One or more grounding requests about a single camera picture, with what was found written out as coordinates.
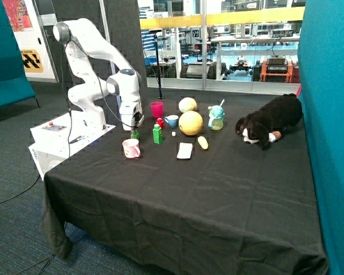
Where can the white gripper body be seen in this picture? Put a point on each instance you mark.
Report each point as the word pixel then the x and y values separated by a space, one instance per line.
pixel 131 114

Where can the green block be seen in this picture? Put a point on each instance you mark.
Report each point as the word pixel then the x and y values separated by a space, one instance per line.
pixel 157 131
pixel 135 136
pixel 158 139

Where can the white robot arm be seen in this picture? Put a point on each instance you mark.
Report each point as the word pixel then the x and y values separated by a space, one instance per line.
pixel 83 45

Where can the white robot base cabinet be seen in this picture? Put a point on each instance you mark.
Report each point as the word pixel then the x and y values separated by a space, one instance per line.
pixel 61 137

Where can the pink mug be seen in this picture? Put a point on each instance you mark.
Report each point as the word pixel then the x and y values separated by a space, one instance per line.
pixel 131 148

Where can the green block front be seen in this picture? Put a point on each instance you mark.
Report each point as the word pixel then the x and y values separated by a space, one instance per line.
pixel 158 139

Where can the magenta plastic cup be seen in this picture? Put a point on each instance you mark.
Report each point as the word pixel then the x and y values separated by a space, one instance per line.
pixel 157 109

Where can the red block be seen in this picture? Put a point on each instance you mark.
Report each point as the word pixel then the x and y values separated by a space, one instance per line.
pixel 160 122

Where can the blue cup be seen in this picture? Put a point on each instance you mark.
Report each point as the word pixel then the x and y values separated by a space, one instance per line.
pixel 172 120

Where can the white folded cloth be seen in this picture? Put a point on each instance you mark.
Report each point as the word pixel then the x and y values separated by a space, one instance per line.
pixel 184 151

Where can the pale yellow small ball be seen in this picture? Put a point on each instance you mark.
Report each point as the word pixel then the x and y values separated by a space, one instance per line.
pixel 187 104

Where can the large yellow textured ball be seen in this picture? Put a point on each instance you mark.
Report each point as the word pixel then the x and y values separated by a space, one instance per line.
pixel 190 123

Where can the yellow toy banana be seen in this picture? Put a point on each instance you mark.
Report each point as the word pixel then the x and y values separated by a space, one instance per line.
pixel 202 141

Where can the black tablecloth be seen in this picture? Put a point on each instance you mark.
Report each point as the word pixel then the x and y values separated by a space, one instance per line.
pixel 234 208

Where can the black tripod stand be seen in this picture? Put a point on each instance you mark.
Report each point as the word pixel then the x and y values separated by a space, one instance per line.
pixel 154 32

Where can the green sippy cup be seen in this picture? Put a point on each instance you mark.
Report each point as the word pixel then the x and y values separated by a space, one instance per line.
pixel 216 116

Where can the teal sofa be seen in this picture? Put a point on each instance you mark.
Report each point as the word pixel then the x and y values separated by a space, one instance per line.
pixel 14 86

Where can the dark brown plush dog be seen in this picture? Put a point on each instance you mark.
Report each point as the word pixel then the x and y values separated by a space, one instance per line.
pixel 269 122

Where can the teal partition wall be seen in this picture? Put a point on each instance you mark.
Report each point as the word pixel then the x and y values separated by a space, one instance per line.
pixel 321 64

